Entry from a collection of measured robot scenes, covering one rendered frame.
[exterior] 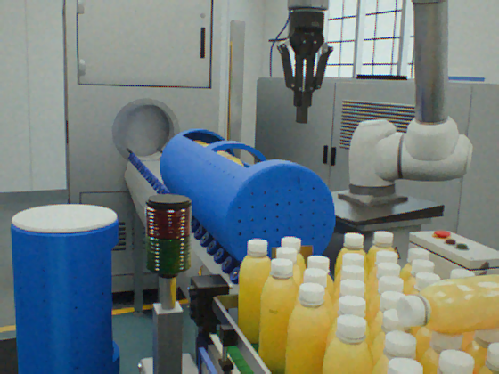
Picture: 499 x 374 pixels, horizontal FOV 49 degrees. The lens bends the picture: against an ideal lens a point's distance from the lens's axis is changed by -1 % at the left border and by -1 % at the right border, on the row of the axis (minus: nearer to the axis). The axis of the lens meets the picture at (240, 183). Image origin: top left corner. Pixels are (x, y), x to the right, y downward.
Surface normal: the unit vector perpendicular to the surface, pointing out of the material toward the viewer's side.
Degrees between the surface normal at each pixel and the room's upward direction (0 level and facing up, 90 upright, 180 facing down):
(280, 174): 90
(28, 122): 90
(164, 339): 90
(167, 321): 90
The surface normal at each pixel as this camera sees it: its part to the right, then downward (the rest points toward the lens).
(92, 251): 0.72, 0.15
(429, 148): -0.38, 0.40
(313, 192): 0.31, 0.18
